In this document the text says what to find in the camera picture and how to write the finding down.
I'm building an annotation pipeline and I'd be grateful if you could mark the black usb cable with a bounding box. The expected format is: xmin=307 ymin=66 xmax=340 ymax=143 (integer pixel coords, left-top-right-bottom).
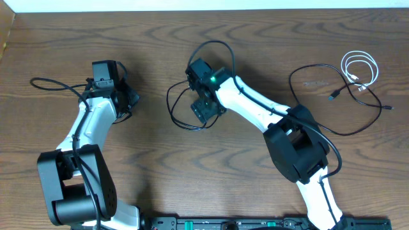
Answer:
xmin=288 ymin=63 xmax=394 ymax=137
xmin=166 ymin=79 xmax=221 ymax=132

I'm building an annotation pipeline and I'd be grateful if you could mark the white usb cable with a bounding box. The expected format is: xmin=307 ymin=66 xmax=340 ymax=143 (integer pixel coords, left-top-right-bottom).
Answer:
xmin=340 ymin=50 xmax=380 ymax=93

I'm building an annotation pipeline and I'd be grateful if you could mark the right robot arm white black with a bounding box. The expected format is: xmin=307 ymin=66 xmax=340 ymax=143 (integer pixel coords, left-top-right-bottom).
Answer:
xmin=186 ymin=65 xmax=343 ymax=229

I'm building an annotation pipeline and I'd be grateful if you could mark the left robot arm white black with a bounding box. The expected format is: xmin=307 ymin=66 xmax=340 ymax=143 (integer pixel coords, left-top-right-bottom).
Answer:
xmin=37 ymin=79 xmax=141 ymax=229

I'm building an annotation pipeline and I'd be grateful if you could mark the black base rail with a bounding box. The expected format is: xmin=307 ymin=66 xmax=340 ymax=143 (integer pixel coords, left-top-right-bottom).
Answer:
xmin=140 ymin=217 xmax=392 ymax=230

